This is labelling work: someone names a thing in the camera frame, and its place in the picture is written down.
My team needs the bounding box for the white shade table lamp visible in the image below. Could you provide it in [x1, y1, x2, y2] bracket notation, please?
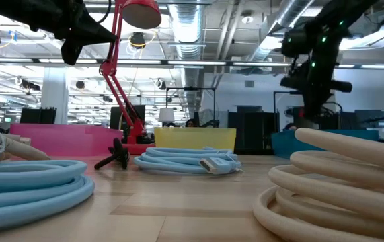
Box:
[158, 107, 176, 128]

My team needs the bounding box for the long linear ceiling light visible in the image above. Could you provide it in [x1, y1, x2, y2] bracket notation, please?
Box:
[0, 57, 384, 70]

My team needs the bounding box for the pink plastic bin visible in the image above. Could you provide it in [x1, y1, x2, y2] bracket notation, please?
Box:
[9, 122, 124, 157]

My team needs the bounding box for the black computer monitor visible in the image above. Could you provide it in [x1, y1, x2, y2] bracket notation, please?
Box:
[338, 112, 358, 130]
[19, 106, 58, 125]
[110, 104, 147, 132]

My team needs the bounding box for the black metal rig frame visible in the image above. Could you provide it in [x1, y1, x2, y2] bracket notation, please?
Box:
[165, 86, 217, 127]
[272, 89, 305, 124]

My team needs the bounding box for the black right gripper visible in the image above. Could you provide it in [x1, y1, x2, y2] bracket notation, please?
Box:
[280, 61, 353, 120]

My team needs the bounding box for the silver ventilation duct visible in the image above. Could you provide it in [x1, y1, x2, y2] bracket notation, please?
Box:
[167, 0, 208, 116]
[245, 0, 315, 63]

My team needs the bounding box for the red desk lamp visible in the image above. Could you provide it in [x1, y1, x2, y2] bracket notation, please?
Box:
[99, 0, 163, 156]

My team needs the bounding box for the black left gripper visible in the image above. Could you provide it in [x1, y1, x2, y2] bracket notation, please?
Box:
[26, 0, 117, 45]

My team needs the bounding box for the teal blue plastic bin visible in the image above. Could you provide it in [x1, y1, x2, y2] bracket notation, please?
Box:
[271, 129, 380, 160]

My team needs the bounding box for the black HDMI cable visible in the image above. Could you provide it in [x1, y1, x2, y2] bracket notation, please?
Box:
[93, 137, 131, 171]

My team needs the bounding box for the black office partition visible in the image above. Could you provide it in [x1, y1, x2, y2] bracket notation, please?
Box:
[227, 106, 280, 156]

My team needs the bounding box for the light blue HDMI cable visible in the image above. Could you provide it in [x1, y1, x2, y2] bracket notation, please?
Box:
[132, 145, 243, 176]
[0, 159, 96, 235]

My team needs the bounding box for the grey computer monitor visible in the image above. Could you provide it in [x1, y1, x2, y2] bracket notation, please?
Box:
[354, 109, 384, 130]

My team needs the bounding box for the white building pillar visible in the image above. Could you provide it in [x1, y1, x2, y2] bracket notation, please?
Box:
[40, 66, 69, 125]

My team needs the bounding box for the yellow plastic bin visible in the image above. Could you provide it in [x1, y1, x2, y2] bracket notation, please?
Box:
[153, 126, 237, 152]

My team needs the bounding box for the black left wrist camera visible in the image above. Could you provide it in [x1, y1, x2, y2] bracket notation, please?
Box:
[60, 39, 85, 67]

